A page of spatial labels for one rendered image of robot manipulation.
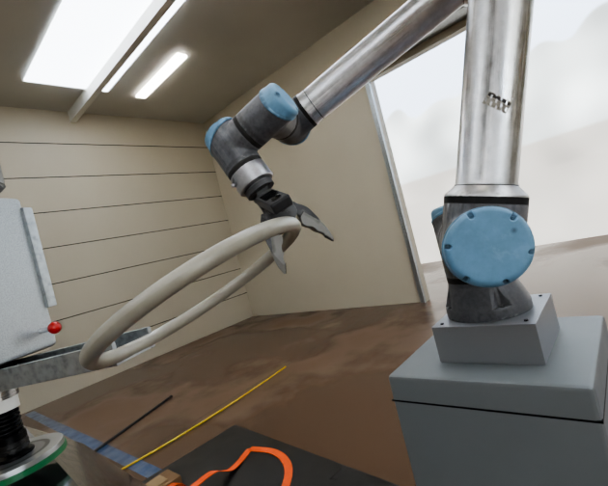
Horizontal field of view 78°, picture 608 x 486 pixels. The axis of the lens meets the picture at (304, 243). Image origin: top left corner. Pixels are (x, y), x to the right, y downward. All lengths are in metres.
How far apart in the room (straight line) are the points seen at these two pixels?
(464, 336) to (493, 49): 0.58
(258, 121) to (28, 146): 5.89
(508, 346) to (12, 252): 1.22
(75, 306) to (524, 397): 5.88
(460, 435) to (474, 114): 0.65
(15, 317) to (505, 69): 1.22
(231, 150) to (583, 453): 0.88
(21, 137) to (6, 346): 5.60
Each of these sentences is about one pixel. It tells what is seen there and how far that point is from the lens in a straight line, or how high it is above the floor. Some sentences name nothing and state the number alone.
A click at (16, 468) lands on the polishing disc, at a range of 1.23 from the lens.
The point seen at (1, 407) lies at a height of 1.00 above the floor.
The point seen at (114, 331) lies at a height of 1.15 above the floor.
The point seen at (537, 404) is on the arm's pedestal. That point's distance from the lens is 0.86.
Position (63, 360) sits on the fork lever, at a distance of 1.00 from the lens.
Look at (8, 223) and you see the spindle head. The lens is 1.26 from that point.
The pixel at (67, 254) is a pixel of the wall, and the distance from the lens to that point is 6.31.
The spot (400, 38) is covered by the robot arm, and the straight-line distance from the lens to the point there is 0.98.
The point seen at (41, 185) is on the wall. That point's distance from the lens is 6.47.
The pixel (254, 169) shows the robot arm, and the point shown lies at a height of 1.39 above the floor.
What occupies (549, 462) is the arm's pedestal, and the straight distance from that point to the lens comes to 0.92.
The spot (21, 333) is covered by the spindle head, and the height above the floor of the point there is 1.16.
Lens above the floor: 1.21
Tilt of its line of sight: level
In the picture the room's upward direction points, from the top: 14 degrees counter-clockwise
